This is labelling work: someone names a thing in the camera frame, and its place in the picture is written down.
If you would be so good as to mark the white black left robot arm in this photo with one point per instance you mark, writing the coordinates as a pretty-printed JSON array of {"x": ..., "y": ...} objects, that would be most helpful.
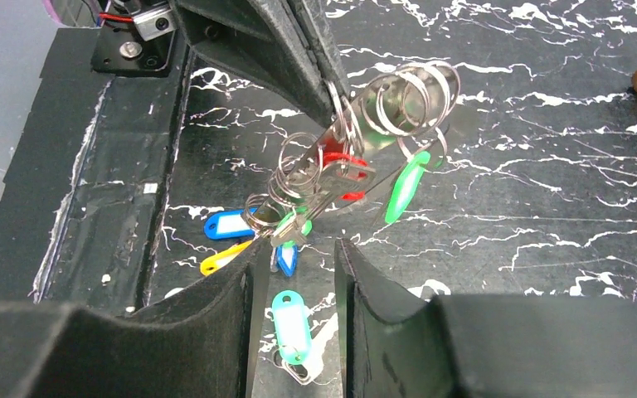
[{"x": 130, "y": 38}]

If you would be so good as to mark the blue key tag front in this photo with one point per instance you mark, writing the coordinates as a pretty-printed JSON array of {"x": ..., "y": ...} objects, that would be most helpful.
[{"x": 226, "y": 225}]

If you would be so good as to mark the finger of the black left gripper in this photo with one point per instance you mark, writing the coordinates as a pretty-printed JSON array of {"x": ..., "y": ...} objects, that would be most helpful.
[
  {"x": 315, "y": 26},
  {"x": 259, "y": 41}
]

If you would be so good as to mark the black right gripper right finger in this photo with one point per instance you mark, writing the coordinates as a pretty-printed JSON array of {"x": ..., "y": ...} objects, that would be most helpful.
[{"x": 395, "y": 344}]

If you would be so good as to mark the yellow key tag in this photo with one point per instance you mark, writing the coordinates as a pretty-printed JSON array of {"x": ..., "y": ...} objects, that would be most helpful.
[{"x": 217, "y": 261}]

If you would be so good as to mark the red key tag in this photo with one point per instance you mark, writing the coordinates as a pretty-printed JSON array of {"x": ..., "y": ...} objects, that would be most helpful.
[{"x": 344, "y": 177}]

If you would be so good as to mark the cluster of tagged keys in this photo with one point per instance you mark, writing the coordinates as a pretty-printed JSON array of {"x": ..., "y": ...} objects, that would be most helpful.
[{"x": 351, "y": 148}]

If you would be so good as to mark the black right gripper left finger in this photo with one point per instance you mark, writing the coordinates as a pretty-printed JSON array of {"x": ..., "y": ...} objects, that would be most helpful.
[{"x": 199, "y": 342}]

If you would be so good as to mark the green key tag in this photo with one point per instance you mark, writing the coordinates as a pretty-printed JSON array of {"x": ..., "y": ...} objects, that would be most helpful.
[
  {"x": 405, "y": 186},
  {"x": 298, "y": 355}
]

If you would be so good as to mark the blue key tag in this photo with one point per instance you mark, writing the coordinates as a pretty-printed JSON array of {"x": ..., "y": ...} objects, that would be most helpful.
[
  {"x": 287, "y": 258},
  {"x": 226, "y": 225}
]

